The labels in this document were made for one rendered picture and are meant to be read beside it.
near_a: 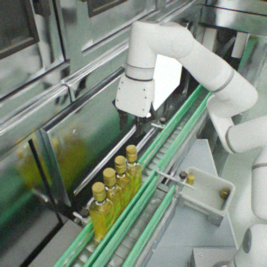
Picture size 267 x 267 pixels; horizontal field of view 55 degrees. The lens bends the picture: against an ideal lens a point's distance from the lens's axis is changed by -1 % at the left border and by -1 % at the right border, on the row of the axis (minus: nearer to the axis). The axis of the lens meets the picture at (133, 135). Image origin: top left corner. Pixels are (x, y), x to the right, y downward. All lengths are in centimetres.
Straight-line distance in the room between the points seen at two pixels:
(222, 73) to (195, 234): 67
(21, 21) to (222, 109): 56
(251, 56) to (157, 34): 100
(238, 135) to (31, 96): 56
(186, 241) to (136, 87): 67
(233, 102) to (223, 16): 85
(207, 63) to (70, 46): 36
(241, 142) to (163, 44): 36
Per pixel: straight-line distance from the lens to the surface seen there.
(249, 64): 160
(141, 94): 68
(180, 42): 64
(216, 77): 71
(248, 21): 153
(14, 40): 61
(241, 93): 76
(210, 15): 157
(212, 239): 115
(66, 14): 67
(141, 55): 65
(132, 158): 83
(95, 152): 91
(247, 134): 78
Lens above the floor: 175
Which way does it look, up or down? 43 degrees down
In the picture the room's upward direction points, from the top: straight up
